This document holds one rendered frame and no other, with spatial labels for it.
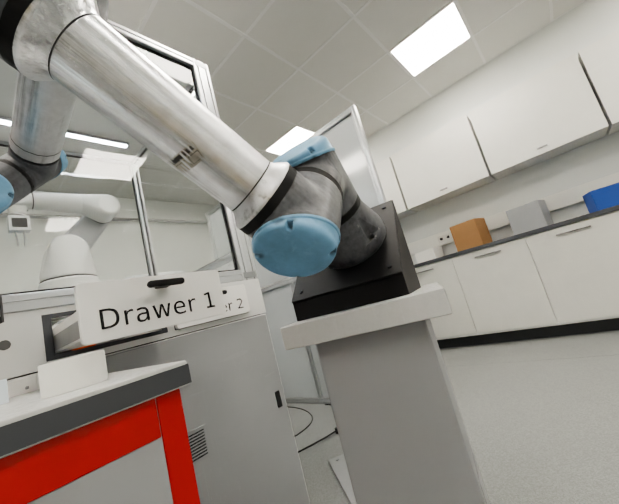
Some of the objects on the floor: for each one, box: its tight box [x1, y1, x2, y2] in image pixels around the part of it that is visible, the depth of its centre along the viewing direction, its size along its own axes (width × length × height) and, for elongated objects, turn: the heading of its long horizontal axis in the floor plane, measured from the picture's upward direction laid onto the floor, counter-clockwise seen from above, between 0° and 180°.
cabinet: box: [7, 314, 310, 504], centre depth 112 cm, size 95×103×80 cm
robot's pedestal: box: [280, 282, 490, 504], centre depth 57 cm, size 30×30×76 cm
